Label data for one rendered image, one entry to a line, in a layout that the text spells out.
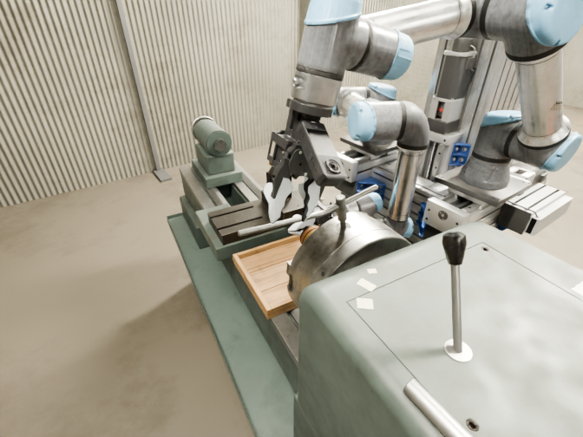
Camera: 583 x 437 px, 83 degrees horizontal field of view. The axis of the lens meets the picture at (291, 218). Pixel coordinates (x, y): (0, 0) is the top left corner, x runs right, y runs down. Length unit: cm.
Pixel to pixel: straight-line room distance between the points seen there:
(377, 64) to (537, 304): 47
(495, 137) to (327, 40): 78
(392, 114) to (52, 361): 215
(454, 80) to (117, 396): 207
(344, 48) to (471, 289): 45
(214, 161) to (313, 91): 128
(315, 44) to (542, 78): 59
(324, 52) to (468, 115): 99
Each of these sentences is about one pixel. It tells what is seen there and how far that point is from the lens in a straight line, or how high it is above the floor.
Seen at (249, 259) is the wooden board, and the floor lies 88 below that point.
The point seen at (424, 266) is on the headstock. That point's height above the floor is 126.
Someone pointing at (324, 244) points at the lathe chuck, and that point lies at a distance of 75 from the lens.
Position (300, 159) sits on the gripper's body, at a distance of 55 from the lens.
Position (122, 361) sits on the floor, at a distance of 221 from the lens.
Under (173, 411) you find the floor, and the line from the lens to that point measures 195.
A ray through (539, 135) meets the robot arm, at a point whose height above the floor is 138.
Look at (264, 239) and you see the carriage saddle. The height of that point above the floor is 90.
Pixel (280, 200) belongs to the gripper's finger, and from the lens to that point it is 57.
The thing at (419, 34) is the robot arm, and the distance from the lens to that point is 82.
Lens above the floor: 167
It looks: 33 degrees down
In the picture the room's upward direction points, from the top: straight up
